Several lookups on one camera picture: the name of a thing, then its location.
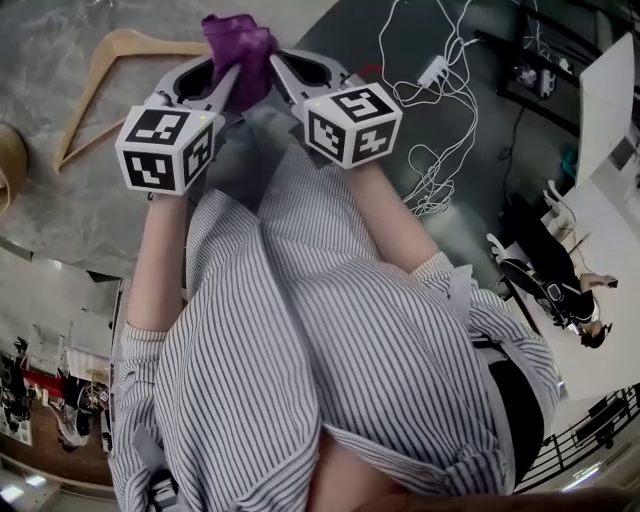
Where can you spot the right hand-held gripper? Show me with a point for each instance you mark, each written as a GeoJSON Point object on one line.
{"type": "Point", "coordinates": [350, 125]}

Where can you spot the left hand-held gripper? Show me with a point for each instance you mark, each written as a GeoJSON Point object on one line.
{"type": "Point", "coordinates": [165, 145]}

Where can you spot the purple cloth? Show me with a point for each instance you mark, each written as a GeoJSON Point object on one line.
{"type": "Point", "coordinates": [245, 50]}

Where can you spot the person's left forearm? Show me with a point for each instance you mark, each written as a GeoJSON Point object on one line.
{"type": "Point", "coordinates": [155, 260]}

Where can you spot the person's right forearm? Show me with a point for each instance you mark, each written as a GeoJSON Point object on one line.
{"type": "Point", "coordinates": [390, 215]}

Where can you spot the white power strip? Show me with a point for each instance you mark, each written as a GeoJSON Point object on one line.
{"type": "Point", "coordinates": [433, 70]}

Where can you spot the round bamboo basket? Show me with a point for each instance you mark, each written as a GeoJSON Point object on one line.
{"type": "Point", "coordinates": [12, 160]}

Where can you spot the person's striped shirt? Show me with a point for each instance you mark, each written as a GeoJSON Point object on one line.
{"type": "Point", "coordinates": [300, 325]}

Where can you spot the teal object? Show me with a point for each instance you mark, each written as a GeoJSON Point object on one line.
{"type": "Point", "coordinates": [570, 160]}

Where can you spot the white desk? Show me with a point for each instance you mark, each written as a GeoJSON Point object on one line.
{"type": "Point", "coordinates": [605, 110]}

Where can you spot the person's bare neck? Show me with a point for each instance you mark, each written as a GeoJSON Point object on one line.
{"type": "Point", "coordinates": [365, 475]}

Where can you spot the person's black backpack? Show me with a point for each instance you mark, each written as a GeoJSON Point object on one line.
{"type": "Point", "coordinates": [517, 420]}

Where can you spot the black railing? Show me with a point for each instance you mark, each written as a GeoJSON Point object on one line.
{"type": "Point", "coordinates": [575, 440]}

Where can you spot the black desk frame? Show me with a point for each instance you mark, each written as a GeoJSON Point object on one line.
{"type": "Point", "coordinates": [505, 90]}

